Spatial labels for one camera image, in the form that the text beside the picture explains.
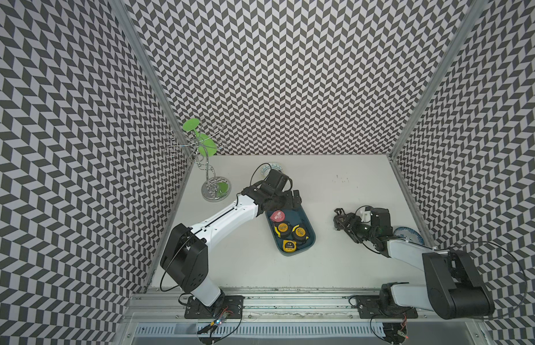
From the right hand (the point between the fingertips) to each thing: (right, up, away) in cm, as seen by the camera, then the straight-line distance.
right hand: (339, 225), depth 90 cm
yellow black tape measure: (-24, -1, -1) cm, 24 cm away
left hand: (-21, +10, -7) cm, 24 cm away
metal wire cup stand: (-60, +33, -2) cm, 68 cm away
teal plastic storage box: (-18, +3, +4) cm, 19 cm away
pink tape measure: (-26, +4, +4) cm, 27 cm away
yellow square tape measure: (-22, -7, -5) cm, 23 cm away
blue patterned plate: (+28, -3, -3) cm, 28 cm away
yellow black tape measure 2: (-17, -3, -3) cm, 18 cm away
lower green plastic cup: (-56, +33, -1) cm, 65 cm away
